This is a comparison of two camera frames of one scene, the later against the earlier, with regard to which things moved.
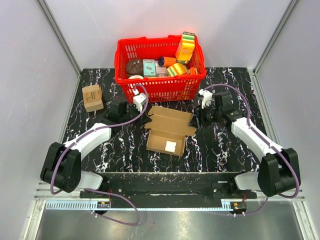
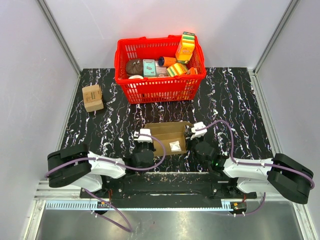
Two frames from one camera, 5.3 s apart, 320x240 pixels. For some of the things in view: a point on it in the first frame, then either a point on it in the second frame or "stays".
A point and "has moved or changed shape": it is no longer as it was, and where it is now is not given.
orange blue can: (166, 61) stays
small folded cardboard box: (92, 98) stays
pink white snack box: (160, 71) stays
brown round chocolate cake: (134, 67) stays
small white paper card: (170, 146) has moved or changed shape
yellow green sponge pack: (177, 69) stays
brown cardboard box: (168, 130) has moved or changed shape
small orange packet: (192, 71) stays
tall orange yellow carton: (185, 48) stays
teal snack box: (149, 68) stays
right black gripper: (200, 113) → (188, 142)
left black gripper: (146, 120) → (138, 144)
